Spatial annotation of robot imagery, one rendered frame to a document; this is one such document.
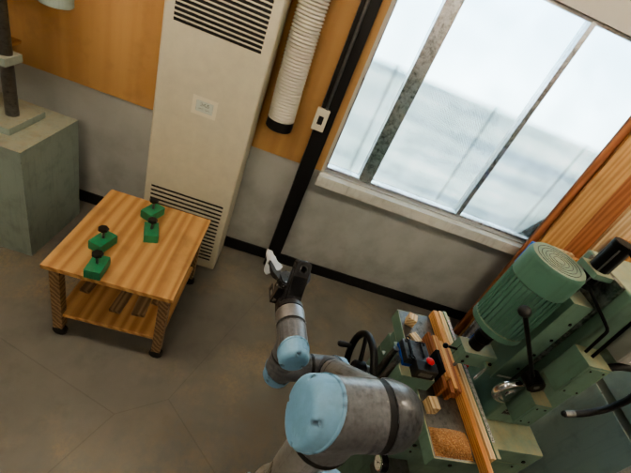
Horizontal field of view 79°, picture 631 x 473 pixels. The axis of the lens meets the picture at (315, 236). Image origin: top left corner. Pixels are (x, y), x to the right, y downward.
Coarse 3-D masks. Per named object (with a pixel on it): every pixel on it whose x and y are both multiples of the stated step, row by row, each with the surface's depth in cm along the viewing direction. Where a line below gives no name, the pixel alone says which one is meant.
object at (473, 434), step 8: (432, 312) 167; (432, 320) 165; (440, 328) 159; (440, 336) 156; (456, 368) 145; (464, 392) 137; (456, 400) 138; (464, 400) 134; (464, 408) 133; (464, 416) 132; (472, 416) 130; (464, 424) 131; (472, 424) 128; (472, 432) 126; (472, 440) 125; (480, 440) 124; (472, 448) 125; (480, 448) 122; (480, 456) 121; (480, 464) 120; (488, 464) 118; (480, 472) 119; (488, 472) 116
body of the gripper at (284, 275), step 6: (282, 276) 104; (288, 276) 106; (276, 282) 109; (282, 282) 103; (270, 288) 109; (276, 288) 104; (282, 288) 104; (276, 294) 105; (282, 294) 105; (270, 300) 106; (276, 300) 106; (282, 300) 99; (288, 300) 98; (294, 300) 99; (276, 306) 100
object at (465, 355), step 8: (456, 344) 139; (464, 344) 137; (488, 344) 141; (456, 352) 138; (464, 352) 135; (472, 352) 135; (480, 352) 136; (488, 352) 138; (456, 360) 137; (464, 360) 137; (472, 360) 138; (480, 360) 138; (488, 360) 138
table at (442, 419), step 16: (400, 320) 160; (400, 336) 156; (384, 352) 148; (384, 368) 143; (448, 400) 137; (432, 416) 129; (448, 416) 132; (464, 432) 129; (432, 448) 120; (432, 464) 120; (448, 464) 121; (464, 464) 121
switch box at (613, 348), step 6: (630, 330) 115; (624, 336) 116; (630, 336) 114; (612, 342) 119; (618, 342) 117; (624, 342) 116; (630, 342) 114; (612, 348) 118; (618, 348) 117; (624, 348) 115; (630, 348) 114; (612, 354) 118; (618, 354) 116; (624, 354) 115; (630, 354) 114; (618, 360) 116; (624, 360) 116; (630, 360) 116
